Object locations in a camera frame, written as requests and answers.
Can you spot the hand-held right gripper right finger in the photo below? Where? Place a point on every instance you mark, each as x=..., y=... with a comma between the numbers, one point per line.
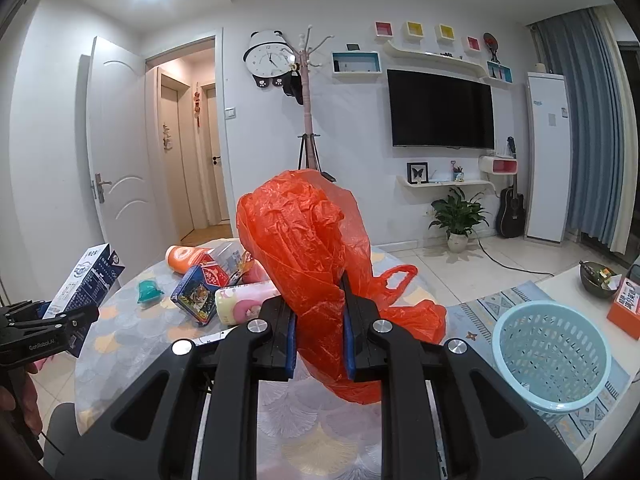
x=349, y=345

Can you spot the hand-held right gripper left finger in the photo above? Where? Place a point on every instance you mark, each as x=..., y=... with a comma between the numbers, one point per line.
x=290, y=355

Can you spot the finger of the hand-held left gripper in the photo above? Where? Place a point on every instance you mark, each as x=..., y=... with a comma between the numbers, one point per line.
x=50, y=335
x=25, y=311

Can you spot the blue white milk carton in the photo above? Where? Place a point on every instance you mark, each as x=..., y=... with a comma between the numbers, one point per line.
x=90, y=280

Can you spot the teal pouch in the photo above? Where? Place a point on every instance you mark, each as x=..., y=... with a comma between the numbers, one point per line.
x=151, y=291

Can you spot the orange plastic bag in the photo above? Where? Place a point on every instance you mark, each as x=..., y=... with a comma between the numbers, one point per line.
x=300, y=240

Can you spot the light blue plastic basket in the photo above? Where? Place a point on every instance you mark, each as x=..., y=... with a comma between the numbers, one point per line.
x=550, y=355

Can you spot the person's left hand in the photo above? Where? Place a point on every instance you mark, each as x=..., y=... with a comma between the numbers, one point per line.
x=34, y=400

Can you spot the pink white soap pack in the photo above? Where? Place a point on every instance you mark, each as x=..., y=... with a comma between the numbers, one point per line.
x=245, y=304

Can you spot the pink packet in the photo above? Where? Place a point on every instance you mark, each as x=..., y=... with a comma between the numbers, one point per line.
x=257, y=274

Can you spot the patterned grey tablecloth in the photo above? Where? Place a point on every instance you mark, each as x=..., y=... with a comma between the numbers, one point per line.
x=145, y=345

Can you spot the colourful snack packet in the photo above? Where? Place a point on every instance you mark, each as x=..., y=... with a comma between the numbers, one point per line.
x=245, y=264

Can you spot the blue printed snack box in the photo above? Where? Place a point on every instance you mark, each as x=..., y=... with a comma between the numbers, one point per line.
x=197, y=294

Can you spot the white blue small carton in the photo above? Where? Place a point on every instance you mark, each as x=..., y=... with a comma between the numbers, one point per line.
x=226, y=256

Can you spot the blue patterned rug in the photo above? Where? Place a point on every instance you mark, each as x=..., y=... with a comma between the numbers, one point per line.
x=480, y=315

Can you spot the orange plastic bottle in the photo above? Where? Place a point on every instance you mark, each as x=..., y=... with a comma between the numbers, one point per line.
x=185, y=258

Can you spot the potted green plant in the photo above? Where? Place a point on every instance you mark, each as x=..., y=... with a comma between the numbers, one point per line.
x=457, y=212

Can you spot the white open door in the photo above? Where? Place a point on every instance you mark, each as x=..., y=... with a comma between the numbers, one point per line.
x=117, y=150

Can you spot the small pen holder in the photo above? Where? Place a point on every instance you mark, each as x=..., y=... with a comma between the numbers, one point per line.
x=458, y=174

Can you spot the black acoustic guitar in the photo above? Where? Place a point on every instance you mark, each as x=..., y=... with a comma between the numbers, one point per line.
x=510, y=212

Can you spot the beige hallway door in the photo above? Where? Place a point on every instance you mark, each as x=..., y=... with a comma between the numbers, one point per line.
x=175, y=160
x=212, y=160

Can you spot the pink coat rack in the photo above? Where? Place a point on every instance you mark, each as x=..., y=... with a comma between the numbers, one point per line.
x=310, y=125

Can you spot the white coffee table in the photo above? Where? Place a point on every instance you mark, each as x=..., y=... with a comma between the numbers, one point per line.
x=565, y=287

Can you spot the black flat television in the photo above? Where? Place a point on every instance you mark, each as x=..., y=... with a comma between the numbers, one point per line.
x=440, y=109

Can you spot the dark snack bowl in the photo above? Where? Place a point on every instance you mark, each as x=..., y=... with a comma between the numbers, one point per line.
x=597, y=282

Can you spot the small dark instrument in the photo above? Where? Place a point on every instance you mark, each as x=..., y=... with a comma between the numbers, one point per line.
x=511, y=146

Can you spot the black hanging bag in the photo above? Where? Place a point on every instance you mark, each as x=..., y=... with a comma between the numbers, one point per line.
x=292, y=87

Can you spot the red hanging ornament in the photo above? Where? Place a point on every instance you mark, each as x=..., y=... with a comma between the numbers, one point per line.
x=196, y=105

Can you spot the white standing air conditioner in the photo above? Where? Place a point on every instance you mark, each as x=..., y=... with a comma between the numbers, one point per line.
x=547, y=160

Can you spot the orange cardboard box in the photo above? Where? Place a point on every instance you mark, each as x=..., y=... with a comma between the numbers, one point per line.
x=625, y=310

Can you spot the long curved white shelf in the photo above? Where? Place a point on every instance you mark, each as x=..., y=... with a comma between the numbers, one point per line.
x=430, y=55

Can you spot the blue curtain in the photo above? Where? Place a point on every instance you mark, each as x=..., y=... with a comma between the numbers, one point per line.
x=590, y=125

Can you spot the red black paddle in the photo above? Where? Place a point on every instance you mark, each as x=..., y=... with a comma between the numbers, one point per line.
x=491, y=42

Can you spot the black butterfly picture frame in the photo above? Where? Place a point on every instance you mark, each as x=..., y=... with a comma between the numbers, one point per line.
x=417, y=173

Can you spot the low white wall shelf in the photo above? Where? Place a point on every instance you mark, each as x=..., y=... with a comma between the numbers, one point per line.
x=440, y=183

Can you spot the pink white wall box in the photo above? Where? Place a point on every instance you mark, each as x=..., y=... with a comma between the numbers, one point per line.
x=497, y=165

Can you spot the white light switch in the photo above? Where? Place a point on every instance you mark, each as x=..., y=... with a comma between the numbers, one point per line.
x=230, y=112

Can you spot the blue-rimmed wall box shelf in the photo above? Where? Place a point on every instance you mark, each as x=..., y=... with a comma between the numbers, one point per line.
x=356, y=74

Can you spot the panda wall clock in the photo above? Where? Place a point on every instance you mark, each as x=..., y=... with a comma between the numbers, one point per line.
x=267, y=57

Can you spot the small blue wall box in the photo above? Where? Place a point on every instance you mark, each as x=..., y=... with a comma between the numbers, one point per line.
x=499, y=72

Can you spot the pink wall cube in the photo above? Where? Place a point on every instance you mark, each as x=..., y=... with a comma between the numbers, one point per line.
x=472, y=44
x=383, y=29

